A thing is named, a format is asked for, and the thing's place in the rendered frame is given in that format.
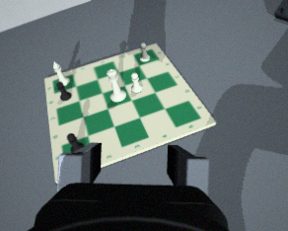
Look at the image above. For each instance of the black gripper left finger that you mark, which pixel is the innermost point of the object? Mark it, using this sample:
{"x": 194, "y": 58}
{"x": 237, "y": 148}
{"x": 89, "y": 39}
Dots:
{"x": 81, "y": 166}

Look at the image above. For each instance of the black pawn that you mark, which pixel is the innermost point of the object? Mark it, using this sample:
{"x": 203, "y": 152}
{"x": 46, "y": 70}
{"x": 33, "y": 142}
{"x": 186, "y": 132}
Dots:
{"x": 65, "y": 96}
{"x": 72, "y": 139}

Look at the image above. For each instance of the green and cream chessboard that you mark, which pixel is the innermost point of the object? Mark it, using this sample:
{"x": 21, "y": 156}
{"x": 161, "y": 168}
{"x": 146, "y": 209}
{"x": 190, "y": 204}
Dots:
{"x": 164, "y": 111}

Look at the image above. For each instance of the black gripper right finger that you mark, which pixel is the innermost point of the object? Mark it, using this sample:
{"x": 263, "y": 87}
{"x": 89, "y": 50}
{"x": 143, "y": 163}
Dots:
{"x": 183, "y": 168}

